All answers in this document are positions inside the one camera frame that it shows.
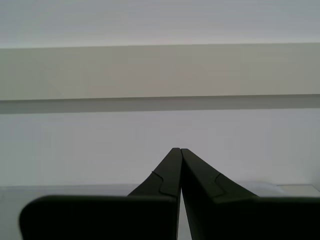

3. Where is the beige wall panel band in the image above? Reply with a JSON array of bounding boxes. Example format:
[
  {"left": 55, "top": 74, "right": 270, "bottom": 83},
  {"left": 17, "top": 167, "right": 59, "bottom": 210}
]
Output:
[{"left": 0, "top": 43, "right": 320, "bottom": 102}]

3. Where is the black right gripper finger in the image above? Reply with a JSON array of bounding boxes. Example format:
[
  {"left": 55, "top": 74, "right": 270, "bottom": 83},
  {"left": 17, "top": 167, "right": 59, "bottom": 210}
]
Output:
[
  {"left": 180, "top": 148, "right": 320, "bottom": 240},
  {"left": 18, "top": 147, "right": 182, "bottom": 240}
]

